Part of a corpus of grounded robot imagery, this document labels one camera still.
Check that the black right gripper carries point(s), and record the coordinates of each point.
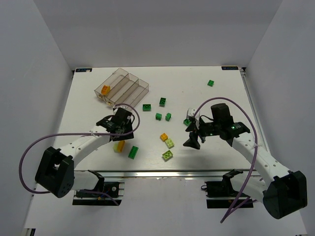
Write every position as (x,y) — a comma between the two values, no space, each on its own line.
(197,130)

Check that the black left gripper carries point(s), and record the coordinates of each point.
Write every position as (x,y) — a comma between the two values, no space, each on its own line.
(122,131)

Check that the orange long lego brick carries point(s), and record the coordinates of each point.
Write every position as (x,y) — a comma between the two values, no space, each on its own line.
(120,146)

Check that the pale green small lego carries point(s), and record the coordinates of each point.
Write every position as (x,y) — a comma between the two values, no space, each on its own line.
(115,147)

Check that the pale green 2x2 lego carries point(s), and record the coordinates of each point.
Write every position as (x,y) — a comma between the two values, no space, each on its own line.
(169,143)

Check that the orange face 2x2 lego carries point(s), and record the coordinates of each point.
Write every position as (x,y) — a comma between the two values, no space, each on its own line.
(163,137)

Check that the lime green 2x2 lego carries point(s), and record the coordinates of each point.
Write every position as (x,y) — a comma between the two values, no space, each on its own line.
(167,155)

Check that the orange round printed lego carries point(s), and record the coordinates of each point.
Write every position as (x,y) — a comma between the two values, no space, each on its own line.
(105,90)

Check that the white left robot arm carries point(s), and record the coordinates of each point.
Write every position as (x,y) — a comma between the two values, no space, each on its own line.
(56,171)

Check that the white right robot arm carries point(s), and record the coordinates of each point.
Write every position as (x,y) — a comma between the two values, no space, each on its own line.
(281,190)

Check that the green 2x2 lego near gripper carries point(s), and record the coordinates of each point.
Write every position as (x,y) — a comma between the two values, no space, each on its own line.
(187,122)

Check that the green flat 2x4 lego plate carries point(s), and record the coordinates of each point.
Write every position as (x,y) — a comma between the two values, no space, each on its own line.
(133,152)

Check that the green upturned 2x3 lego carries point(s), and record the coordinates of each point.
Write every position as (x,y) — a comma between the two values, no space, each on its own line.
(146,107)

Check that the green lego brick center-right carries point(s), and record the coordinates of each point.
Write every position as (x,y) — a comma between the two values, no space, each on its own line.
(168,116)

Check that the green lego brick center-left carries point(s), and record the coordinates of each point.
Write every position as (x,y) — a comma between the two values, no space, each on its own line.
(158,116)

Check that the clear three-compartment organizer tray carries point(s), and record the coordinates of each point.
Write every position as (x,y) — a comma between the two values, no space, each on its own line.
(125,88)

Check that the green upturned 2x2 lego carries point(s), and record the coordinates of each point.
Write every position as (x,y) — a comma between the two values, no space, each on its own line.
(162,102)

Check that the green far 2x2 lego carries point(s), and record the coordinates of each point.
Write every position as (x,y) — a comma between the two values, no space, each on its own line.
(210,83)

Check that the blue right corner label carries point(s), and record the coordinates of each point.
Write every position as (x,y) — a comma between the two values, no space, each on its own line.
(229,68)

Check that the blue corner label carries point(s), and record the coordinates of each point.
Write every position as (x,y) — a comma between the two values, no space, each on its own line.
(229,68)
(83,70)

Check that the blue left corner label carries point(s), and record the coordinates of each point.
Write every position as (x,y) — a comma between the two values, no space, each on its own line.
(83,70)

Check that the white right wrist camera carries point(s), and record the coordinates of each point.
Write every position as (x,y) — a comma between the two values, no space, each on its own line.
(193,115)

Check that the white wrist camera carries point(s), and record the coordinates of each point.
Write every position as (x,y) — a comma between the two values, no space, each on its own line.
(121,110)
(193,115)

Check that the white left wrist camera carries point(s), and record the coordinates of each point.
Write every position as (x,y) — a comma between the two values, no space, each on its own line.
(121,110)

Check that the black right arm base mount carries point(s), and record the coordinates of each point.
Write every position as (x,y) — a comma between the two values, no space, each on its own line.
(218,188)

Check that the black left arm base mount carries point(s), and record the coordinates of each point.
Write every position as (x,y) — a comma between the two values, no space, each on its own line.
(93,189)

